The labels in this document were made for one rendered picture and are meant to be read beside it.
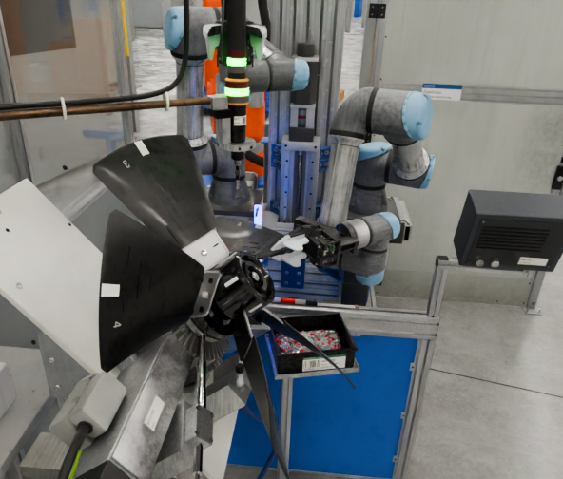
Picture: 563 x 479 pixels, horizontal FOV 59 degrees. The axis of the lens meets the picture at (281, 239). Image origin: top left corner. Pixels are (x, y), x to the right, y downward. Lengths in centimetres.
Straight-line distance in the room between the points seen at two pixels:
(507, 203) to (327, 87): 75
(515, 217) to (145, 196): 92
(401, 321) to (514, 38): 173
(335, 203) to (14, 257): 77
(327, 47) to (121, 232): 123
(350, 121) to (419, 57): 149
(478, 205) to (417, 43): 150
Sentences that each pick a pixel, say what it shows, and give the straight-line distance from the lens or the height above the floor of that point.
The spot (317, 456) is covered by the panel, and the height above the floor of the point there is 21.
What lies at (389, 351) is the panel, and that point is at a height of 71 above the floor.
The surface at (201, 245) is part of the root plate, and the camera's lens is 101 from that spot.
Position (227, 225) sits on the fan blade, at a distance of 128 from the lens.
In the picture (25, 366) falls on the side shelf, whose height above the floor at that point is 86.
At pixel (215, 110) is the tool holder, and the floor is 153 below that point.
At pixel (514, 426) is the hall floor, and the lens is 263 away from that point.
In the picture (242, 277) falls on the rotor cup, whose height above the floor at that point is 125.
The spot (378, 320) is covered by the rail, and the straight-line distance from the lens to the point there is 157.
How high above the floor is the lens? 172
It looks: 26 degrees down
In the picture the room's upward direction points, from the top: 2 degrees clockwise
